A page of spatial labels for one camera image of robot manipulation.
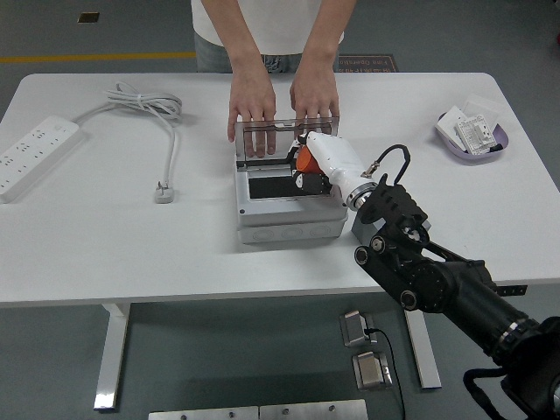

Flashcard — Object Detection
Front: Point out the person's left hand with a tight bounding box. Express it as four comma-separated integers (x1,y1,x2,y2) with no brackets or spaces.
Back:
289,65,340,132

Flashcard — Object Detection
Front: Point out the robot right hand white shell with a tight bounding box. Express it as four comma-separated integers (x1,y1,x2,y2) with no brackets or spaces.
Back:
286,130,373,200

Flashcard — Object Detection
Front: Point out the person's right hand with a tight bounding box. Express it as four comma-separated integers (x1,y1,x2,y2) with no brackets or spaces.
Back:
227,69,277,158

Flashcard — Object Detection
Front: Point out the orange cylinder battery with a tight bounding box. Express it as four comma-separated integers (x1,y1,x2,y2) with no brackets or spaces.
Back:
295,146,323,175

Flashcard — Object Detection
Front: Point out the transparent hinged box lid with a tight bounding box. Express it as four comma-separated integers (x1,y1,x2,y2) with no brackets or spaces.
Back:
234,115,341,164

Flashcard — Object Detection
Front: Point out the brown floor sign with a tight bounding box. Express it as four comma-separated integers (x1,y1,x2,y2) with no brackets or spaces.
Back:
335,54,400,74

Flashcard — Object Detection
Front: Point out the grey cube holder round hole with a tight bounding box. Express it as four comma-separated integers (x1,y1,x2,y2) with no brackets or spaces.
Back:
351,213,433,246

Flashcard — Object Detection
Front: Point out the person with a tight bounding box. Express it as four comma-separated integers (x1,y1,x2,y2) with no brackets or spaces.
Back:
191,0,347,74

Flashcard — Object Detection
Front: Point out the purple shallow tray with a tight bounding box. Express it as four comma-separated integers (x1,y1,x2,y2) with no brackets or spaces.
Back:
433,111,512,165

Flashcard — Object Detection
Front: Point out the white printed socket module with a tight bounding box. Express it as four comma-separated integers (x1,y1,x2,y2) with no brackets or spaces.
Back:
454,114,495,155

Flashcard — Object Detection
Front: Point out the yellow floor tape line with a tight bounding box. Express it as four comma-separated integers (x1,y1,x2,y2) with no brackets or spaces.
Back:
0,52,197,65

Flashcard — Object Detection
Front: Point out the clear plastic bag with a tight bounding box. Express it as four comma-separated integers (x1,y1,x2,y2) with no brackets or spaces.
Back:
462,94,502,128

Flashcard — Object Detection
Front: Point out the silver foot pedal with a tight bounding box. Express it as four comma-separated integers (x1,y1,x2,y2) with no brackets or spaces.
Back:
339,309,376,349
352,350,394,391

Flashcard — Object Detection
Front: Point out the white power strip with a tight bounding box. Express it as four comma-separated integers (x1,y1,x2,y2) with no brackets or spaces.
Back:
0,115,84,205

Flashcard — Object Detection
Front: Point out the grey electrical enclosure box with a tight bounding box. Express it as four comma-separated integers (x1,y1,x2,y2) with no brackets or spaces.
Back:
234,152,350,245

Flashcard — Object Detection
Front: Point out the plain white switch plate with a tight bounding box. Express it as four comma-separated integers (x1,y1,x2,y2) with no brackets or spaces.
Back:
438,106,469,146

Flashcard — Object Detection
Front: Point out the white power cord with plug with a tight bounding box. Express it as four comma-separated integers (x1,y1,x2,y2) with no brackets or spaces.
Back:
72,81,184,205

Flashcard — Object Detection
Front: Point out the black floor cable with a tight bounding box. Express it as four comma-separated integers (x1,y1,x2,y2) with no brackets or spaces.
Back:
365,327,407,420

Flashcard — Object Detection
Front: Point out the grey metal base plate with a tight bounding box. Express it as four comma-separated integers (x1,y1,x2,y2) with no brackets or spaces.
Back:
259,399,368,420
148,406,260,420

